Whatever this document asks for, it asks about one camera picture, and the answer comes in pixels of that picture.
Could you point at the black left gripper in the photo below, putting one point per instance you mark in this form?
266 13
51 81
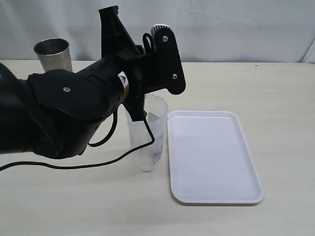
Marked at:
120 70

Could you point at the stainless steel cup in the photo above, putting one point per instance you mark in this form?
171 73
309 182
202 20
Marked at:
54 53

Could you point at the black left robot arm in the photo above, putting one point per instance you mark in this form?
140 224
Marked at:
55 114

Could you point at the clear plastic container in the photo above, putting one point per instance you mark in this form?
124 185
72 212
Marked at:
156 110

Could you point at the white backdrop curtain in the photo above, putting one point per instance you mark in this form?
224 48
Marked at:
206 30

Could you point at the white plastic tray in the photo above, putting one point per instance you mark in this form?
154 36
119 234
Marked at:
210 161

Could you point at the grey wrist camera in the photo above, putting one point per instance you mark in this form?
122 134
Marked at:
165 68

